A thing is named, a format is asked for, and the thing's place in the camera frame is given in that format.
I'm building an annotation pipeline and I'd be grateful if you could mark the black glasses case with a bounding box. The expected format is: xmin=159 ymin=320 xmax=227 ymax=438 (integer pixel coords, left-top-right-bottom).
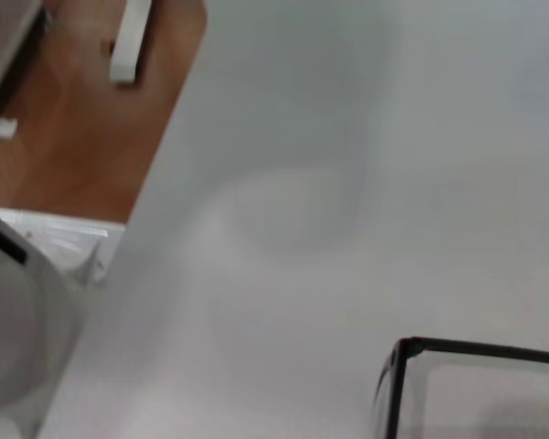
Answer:
xmin=369 ymin=336 xmax=549 ymax=439

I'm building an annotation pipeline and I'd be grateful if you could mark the long white strip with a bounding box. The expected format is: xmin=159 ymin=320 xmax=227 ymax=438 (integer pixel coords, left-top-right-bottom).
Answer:
xmin=108 ymin=0 xmax=153 ymax=86

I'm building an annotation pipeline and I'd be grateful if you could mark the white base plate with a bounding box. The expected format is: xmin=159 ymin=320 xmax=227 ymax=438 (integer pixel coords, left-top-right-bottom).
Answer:
xmin=0 ymin=206 xmax=125 ymax=289

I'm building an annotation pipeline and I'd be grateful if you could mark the grey metal frame edge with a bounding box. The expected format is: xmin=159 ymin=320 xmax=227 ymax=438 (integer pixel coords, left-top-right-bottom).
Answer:
xmin=0 ymin=0 xmax=51 ymax=121

